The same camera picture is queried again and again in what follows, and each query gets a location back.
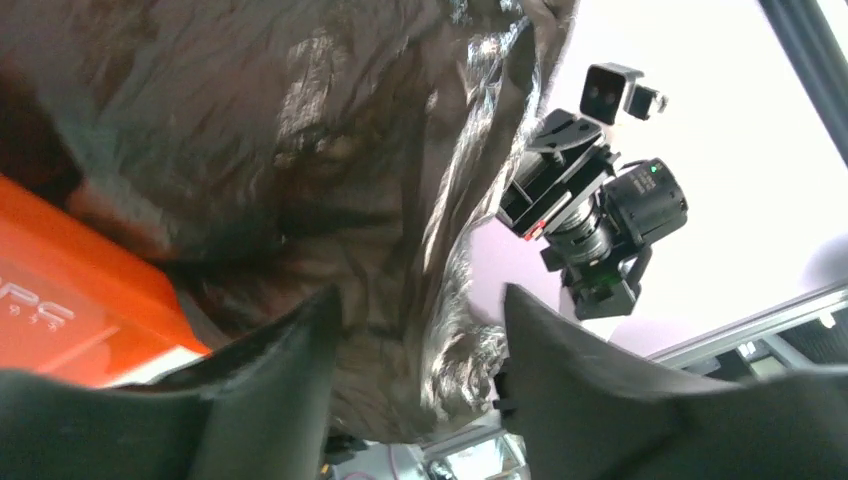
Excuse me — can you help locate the orange plastic trash bin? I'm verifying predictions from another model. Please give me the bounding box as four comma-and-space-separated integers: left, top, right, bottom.
1, 179, 210, 387

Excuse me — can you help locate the black plastic trash bag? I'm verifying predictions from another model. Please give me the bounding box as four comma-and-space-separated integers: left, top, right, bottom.
1, 1, 578, 443

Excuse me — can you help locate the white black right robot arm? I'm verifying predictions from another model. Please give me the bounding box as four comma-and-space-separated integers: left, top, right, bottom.
497, 110, 688, 320

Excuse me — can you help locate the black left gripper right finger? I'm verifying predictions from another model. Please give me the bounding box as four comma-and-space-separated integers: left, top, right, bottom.
495, 284, 847, 479

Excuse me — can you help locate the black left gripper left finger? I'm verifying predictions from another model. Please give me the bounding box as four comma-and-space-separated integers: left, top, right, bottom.
1, 287, 342, 479

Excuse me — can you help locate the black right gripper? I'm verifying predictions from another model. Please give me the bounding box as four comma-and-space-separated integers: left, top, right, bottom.
497, 109, 618, 240

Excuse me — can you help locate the aluminium frame post right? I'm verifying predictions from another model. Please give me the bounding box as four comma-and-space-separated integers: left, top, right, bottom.
759, 0, 847, 161

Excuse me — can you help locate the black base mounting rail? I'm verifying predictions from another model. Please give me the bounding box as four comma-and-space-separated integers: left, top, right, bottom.
649, 280, 847, 380

